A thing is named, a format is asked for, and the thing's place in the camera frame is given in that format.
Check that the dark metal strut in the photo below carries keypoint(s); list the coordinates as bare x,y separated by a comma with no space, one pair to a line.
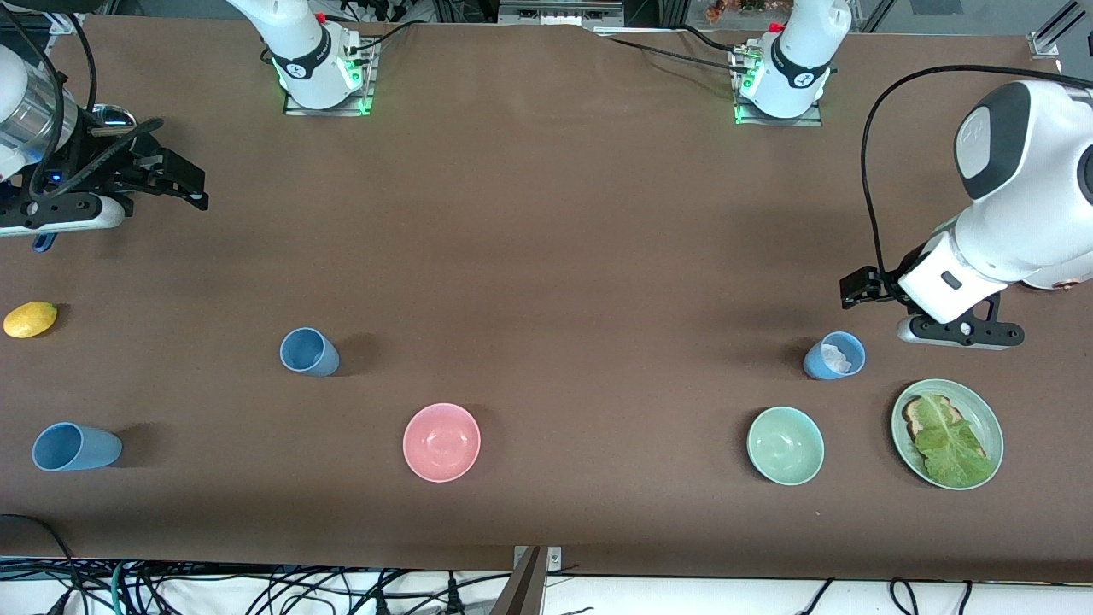
523,589

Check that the white paper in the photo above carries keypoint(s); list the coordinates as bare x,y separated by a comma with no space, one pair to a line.
835,357

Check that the aluminium corner profile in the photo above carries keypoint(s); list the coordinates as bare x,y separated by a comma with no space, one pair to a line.
1055,34

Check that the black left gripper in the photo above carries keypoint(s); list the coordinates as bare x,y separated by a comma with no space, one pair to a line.
891,283

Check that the small metal table bracket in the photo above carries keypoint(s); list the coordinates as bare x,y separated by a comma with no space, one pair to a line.
553,559

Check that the pink bowl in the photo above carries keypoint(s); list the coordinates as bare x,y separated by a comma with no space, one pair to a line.
441,442

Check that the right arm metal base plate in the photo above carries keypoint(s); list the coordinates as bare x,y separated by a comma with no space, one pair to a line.
329,109

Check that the dark blue saucepan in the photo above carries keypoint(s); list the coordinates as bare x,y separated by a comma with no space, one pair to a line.
43,243

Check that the pale green bowl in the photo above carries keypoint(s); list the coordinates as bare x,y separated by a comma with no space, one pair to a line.
786,446

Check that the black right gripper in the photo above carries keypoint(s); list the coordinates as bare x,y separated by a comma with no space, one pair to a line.
109,165

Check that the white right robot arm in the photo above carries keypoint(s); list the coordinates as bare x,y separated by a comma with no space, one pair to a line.
303,51

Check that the aluminium frame beam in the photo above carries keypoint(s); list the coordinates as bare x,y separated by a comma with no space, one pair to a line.
559,13

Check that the pale green plate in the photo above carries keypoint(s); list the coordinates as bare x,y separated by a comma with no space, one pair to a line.
982,418

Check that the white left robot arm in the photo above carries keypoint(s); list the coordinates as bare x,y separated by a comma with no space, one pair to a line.
1025,196

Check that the green lettuce leaf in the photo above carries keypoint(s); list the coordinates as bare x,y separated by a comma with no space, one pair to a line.
952,453

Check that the toast slice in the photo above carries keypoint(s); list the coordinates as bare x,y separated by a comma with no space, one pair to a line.
914,418

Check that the blue cup holding paper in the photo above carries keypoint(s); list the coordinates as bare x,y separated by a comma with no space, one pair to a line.
815,367

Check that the white toaster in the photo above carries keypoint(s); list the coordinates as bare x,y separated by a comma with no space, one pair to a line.
1063,285

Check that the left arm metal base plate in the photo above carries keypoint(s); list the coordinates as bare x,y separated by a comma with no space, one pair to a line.
777,120

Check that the brown table cover cloth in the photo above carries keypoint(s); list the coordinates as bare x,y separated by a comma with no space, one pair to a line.
546,213

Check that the yellow lemon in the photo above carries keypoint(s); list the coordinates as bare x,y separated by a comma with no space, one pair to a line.
30,320

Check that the orange background object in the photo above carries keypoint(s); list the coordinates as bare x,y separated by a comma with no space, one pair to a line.
726,8

